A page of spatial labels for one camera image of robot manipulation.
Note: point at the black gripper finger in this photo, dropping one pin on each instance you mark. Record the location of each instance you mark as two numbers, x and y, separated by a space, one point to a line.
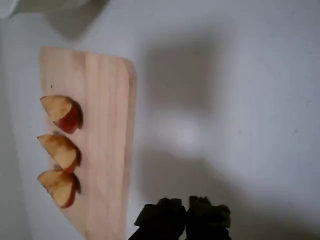
207 220
162 220

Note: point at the wooden cutting board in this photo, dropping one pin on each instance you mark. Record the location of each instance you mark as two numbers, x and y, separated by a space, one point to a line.
105 125

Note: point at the apple slice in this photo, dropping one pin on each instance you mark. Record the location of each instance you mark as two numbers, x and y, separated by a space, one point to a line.
60 151
58 187
61 112

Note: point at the white ceramic bowl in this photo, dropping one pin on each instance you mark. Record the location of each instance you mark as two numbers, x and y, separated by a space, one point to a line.
50 4

